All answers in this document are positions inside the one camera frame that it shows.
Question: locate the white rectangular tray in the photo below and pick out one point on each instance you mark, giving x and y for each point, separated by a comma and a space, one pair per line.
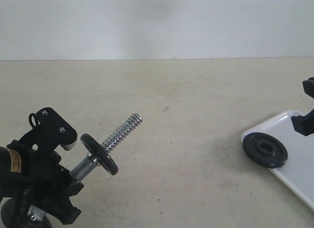
298, 172

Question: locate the chrome dumbbell with black plates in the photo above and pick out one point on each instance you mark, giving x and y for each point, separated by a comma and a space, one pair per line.
99, 153

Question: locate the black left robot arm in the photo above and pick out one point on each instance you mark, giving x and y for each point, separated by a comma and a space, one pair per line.
18, 220

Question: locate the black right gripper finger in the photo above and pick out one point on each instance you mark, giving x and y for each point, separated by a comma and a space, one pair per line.
304, 124
308, 86

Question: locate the loose black weight plate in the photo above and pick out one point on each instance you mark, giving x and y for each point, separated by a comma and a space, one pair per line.
265, 150

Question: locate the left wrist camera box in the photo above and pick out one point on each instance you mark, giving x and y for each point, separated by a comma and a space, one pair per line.
51, 131

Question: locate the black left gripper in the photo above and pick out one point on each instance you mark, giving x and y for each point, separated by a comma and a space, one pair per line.
34, 176

